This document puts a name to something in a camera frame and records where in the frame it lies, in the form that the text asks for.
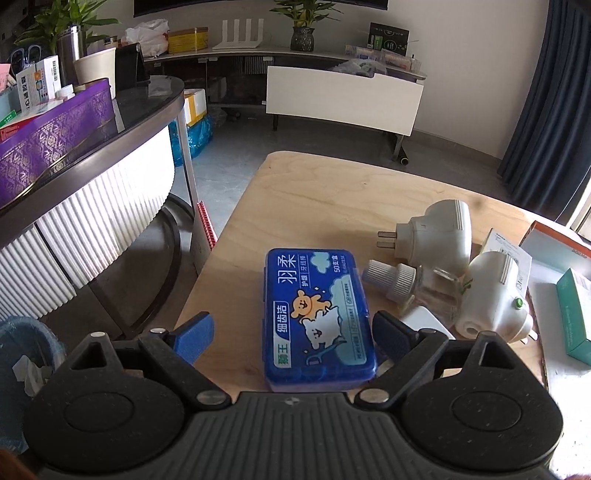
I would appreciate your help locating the round fluted coffee table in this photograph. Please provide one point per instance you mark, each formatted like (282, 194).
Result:
(92, 207)

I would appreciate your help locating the red plastic strip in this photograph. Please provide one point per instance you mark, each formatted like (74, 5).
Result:
(207, 226)

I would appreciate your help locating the white paper cup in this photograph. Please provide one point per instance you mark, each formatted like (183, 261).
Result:
(94, 69)

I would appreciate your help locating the white plastic bag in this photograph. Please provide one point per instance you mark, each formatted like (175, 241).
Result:
(147, 39)

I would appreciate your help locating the dark green box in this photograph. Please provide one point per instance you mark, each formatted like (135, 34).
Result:
(388, 39)

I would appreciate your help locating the long television cabinet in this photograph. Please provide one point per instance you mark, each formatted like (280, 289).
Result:
(286, 54)

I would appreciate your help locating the clear plastic organiser boxes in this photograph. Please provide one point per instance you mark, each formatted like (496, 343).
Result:
(383, 59)

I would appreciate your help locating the stainless steel tumbler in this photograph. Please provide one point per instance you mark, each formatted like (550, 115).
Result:
(71, 55)

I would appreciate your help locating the red flat box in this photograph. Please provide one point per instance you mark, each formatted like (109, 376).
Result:
(11, 132)

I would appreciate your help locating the white router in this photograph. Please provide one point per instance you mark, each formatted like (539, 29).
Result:
(238, 45)

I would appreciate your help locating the black phone stand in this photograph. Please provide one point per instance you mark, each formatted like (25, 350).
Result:
(129, 64)

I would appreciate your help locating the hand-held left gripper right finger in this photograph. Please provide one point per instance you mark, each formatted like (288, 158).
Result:
(392, 334)

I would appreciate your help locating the potted plant in dark vase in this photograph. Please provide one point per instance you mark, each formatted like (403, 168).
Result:
(303, 39)

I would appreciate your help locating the teal white bandage box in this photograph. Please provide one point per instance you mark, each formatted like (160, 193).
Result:
(575, 318)

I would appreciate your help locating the white plug-in mosquito heater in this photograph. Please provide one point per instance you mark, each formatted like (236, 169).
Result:
(443, 235)
(489, 295)

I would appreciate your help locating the white cube charger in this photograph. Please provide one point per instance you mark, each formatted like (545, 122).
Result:
(425, 318)

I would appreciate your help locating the clear bottle with white cap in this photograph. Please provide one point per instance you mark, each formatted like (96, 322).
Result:
(392, 279)

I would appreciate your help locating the black wall television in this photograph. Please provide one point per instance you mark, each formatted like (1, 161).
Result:
(258, 7)

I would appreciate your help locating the white yellow cardboard box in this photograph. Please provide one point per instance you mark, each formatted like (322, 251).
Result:
(195, 106)

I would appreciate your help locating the person's left forearm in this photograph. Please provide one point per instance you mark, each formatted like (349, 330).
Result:
(9, 468)

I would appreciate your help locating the purple patterned tray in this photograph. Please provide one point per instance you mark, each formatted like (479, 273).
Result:
(46, 138)

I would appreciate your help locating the blue lined trash bin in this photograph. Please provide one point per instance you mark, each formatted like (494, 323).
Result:
(27, 341)

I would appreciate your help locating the grey plastic bag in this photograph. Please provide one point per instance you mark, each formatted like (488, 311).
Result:
(360, 67)

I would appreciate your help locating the dark blue curtain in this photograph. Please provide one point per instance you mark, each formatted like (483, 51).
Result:
(545, 115)

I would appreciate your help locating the blue dental floss box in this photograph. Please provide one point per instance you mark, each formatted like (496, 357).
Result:
(318, 314)

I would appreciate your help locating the green flat box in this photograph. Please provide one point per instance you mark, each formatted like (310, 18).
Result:
(7, 119)

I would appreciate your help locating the white blue medicine box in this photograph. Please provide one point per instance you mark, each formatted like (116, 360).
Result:
(39, 83)

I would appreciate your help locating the leafy green potted plant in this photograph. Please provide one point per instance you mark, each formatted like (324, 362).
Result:
(60, 18)

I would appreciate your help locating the blue plastic bag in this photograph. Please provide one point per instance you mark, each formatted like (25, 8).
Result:
(198, 138)

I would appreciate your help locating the small white cardboard box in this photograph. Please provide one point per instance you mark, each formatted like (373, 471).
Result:
(508, 249)

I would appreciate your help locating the yellow tin box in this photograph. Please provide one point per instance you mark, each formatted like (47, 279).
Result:
(187, 41)

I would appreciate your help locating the orange cardboard box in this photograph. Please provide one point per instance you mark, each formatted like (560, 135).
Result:
(558, 392)

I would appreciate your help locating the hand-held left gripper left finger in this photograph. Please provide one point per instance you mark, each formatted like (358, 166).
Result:
(196, 337)

